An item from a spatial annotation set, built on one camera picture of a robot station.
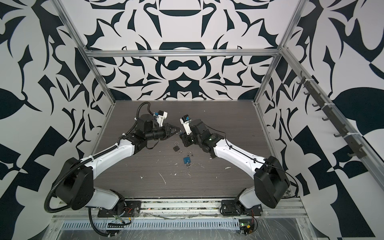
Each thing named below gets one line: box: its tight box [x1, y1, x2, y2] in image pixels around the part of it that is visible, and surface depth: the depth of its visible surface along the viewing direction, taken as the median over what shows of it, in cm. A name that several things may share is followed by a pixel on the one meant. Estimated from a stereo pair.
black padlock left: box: [173, 141, 180, 152], surface depth 97 cm
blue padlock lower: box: [183, 151, 194, 165], surface depth 91 cm
